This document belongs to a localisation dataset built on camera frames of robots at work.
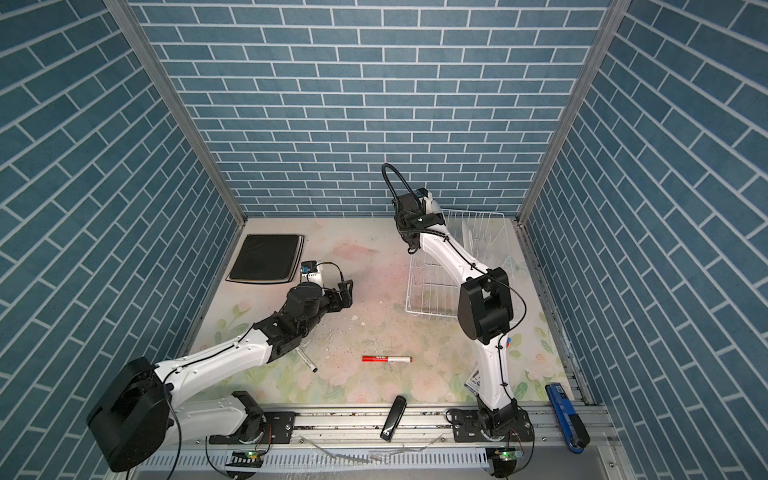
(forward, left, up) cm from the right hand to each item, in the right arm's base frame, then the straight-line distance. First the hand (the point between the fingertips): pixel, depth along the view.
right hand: (437, 220), depth 93 cm
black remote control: (-52, +9, -19) cm, 56 cm away
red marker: (-37, +12, -20) cm, 44 cm away
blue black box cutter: (-50, -34, -18) cm, 63 cm away
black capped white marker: (-39, +36, -20) cm, 57 cm away
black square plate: (-8, +58, -15) cm, 60 cm away
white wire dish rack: (-11, 0, -22) cm, 24 cm away
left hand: (-23, +26, -5) cm, 35 cm away
